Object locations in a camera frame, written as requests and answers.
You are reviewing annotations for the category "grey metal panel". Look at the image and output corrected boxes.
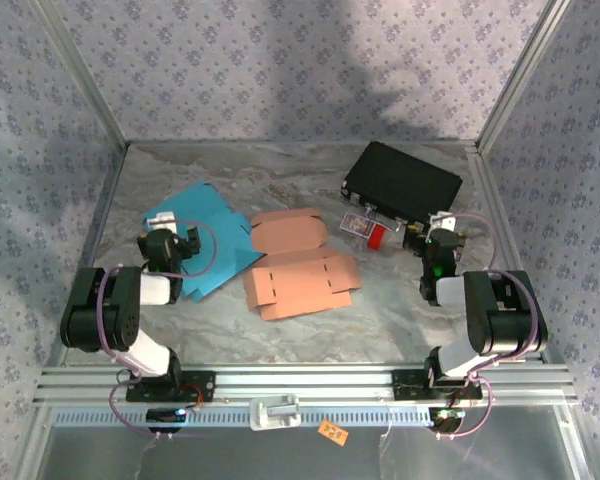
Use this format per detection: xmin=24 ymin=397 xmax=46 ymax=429
xmin=34 ymin=405 xmax=589 ymax=480

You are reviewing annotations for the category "blue paper box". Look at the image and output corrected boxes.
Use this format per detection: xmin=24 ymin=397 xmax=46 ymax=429
xmin=140 ymin=181 xmax=264 ymax=304

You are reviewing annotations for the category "orange paper box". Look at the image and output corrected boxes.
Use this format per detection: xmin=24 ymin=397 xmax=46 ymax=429
xmin=242 ymin=207 xmax=362 ymax=323

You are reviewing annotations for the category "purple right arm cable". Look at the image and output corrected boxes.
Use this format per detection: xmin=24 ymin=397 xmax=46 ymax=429
xmin=432 ymin=212 xmax=550 ymax=442

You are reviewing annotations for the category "black right controller board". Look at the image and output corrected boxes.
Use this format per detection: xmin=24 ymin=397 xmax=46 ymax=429
xmin=426 ymin=406 xmax=467 ymax=434

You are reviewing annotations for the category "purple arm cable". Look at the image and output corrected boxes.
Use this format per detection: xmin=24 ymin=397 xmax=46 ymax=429
xmin=432 ymin=212 xmax=550 ymax=442
xmin=97 ymin=218 xmax=218 ymax=442

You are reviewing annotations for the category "white plastic bracket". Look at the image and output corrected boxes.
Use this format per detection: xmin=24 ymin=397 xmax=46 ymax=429
xmin=248 ymin=393 xmax=302 ymax=432

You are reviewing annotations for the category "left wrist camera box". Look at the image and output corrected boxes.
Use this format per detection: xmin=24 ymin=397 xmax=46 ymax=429
xmin=147 ymin=211 xmax=177 ymax=232

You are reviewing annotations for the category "aluminium mounting rail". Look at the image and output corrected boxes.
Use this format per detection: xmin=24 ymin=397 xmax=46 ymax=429
xmin=32 ymin=363 xmax=580 ymax=407

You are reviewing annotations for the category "grey slotted cable duct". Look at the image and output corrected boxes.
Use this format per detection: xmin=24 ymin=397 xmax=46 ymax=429
xmin=52 ymin=405 xmax=434 ymax=429

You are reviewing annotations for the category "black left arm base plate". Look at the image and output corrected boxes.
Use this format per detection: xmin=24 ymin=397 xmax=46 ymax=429
xmin=125 ymin=370 xmax=217 ymax=404

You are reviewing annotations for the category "orange tag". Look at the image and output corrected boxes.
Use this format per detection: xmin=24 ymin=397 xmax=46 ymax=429
xmin=317 ymin=418 xmax=350 ymax=446

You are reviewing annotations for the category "purple printed card packet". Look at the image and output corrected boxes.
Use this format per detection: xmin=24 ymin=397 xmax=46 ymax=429
xmin=338 ymin=210 xmax=375 ymax=237

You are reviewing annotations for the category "black hard case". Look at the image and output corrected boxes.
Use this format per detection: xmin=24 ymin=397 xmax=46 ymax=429
xmin=339 ymin=140 xmax=465 ymax=237

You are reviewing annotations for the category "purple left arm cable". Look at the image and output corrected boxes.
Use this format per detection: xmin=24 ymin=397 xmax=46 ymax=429
xmin=97 ymin=218 xmax=218 ymax=442

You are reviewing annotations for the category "aluminium table edge rail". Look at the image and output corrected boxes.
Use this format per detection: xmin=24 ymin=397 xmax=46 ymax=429
xmin=42 ymin=142 xmax=132 ymax=371
xmin=124 ymin=139 xmax=481 ymax=149
xmin=465 ymin=144 xmax=551 ymax=365

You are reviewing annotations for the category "black controller board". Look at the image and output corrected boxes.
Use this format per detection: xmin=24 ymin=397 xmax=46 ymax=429
xmin=145 ymin=407 xmax=189 ymax=434
xmin=426 ymin=406 xmax=467 ymax=434

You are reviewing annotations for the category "black left controller board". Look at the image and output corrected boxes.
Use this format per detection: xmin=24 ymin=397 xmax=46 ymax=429
xmin=145 ymin=407 xmax=189 ymax=434

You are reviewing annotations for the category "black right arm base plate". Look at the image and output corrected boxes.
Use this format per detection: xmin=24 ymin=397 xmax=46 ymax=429
xmin=392 ymin=368 xmax=484 ymax=401

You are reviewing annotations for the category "aluminium frame post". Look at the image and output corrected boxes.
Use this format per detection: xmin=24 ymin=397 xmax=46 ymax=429
xmin=27 ymin=0 xmax=132 ymax=147
xmin=474 ymin=0 xmax=576 ymax=154

